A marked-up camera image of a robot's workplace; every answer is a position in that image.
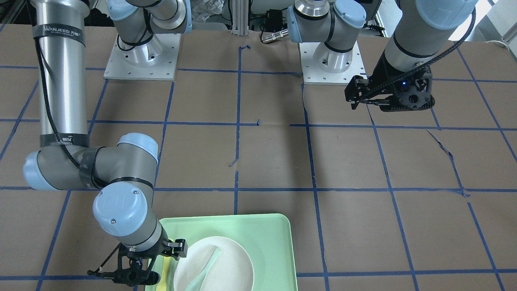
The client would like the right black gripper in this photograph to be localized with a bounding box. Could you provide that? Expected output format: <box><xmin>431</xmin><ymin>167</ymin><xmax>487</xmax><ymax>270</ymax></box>
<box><xmin>121</xmin><ymin>230</ymin><xmax>188</xmax><ymax>260</ymax></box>

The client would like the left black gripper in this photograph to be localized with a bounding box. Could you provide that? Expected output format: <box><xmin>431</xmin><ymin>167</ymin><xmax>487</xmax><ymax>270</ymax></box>
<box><xmin>344</xmin><ymin>55</ymin><xmax>415</xmax><ymax>110</ymax></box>

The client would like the yellow plastic fork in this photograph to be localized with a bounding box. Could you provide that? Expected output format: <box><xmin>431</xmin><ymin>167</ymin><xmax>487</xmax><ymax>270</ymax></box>
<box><xmin>155</xmin><ymin>257</ymin><xmax>172</xmax><ymax>291</ymax></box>

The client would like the cream round plate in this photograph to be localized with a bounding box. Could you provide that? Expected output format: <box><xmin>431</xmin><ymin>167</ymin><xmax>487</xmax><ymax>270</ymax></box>
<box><xmin>173</xmin><ymin>236</ymin><xmax>254</xmax><ymax>291</ymax></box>

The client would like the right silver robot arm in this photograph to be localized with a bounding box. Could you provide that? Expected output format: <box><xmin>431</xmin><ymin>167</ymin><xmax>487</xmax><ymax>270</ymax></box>
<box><xmin>23</xmin><ymin>0</ymin><xmax>188</xmax><ymax>260</ymax></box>

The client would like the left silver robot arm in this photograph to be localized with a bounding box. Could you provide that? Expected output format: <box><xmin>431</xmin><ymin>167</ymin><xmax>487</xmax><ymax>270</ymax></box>
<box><xmin>286</xmin><ymin>0</ymin><xmax>477</xmax><ymax>112</ymax></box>

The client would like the sage green plastic spoon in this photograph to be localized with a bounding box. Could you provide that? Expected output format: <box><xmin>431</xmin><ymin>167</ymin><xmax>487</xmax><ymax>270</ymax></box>
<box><xmin>184</xmin><ymin>247</ymin><xmax>221</xmax><ymax>291</ymax></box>

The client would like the light green tray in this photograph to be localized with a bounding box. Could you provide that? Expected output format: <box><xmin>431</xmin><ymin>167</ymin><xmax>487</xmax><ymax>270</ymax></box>
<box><xmin>153</xmin><ymin>213</ymin><xmax>298</xmax><ymax>291</ymax></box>

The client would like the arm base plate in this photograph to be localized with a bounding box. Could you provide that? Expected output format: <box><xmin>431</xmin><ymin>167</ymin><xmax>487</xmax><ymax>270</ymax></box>
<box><xmin>104</xmin><ymin>34</ymin><xmax>182</xmax><ymax>81</ymax></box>
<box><xmin>299</xmin><ymin>42</ymin><xmax>367</xmax><ymax>85</ymax></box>

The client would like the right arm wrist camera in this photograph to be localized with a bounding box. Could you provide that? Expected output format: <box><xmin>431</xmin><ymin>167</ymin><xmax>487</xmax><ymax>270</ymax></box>
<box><xmin>87</xmin><ymin>243</ymin><xmax>160</xmax><ymax>286</ymax></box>

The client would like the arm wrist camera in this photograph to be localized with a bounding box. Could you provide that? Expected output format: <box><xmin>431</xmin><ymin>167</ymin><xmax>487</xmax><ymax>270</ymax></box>
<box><xmin>379</xmin><ymin>66</ymin><xmax>435</xmax><ymax>112</ymax></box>
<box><xmin>87</xmin><ymin>243</ymin><xmax>160</xmax><ymax>286</ymax></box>

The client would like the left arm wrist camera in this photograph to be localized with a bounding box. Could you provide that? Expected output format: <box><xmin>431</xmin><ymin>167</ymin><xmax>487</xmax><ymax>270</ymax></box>
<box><xmin>379</xmin><ymin>66</ymin><xmax>435</xmax><ymax>112</ymax></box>

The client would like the aluminium frame post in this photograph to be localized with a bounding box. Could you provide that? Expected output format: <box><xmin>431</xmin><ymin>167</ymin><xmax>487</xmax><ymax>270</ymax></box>
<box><xmin>229</xmin><ymin>0</ymin><xmax>251</xmax><ymax>38</ymax></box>

